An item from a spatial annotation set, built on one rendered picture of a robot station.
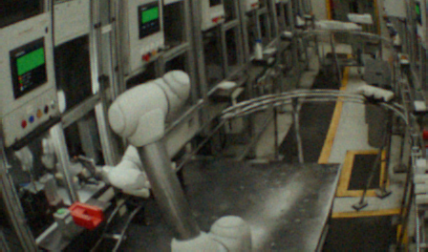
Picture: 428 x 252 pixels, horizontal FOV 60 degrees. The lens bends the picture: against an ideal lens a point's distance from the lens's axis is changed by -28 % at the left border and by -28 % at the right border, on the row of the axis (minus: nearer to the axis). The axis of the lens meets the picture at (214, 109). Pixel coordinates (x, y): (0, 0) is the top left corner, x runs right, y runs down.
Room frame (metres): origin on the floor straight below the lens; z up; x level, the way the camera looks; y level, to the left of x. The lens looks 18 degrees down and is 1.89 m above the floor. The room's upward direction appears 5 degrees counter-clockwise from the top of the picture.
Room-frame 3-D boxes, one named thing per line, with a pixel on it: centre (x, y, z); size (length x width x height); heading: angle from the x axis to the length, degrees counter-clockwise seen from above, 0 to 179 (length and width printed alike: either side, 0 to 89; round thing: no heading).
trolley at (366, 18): (7.97, -2.95, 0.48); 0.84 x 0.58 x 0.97; 167
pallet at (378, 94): (3.24, -1.30, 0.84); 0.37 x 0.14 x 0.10; 37
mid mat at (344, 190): (3.56, -1.37, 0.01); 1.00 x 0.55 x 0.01; 159
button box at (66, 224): (1.48, 0.67, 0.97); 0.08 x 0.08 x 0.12; 69
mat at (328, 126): (6.13, -1.56, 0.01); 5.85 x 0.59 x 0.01; 159
